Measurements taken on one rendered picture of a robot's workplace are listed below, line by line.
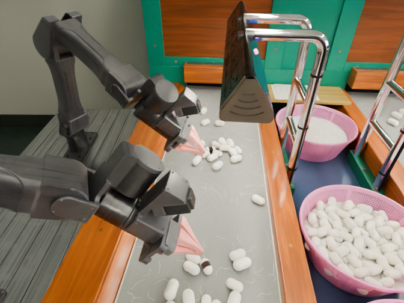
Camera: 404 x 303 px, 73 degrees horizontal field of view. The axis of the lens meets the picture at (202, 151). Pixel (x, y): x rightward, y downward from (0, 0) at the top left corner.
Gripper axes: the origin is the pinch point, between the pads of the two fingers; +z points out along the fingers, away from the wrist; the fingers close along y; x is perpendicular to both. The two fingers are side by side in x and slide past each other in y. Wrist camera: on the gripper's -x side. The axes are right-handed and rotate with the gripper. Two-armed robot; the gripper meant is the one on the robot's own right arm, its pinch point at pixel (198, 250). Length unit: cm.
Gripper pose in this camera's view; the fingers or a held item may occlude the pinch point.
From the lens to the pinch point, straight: 51.9
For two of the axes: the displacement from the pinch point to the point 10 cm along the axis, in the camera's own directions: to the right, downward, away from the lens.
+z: 7.6, 5.5, 3.3
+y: 0.9, -6.0, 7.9
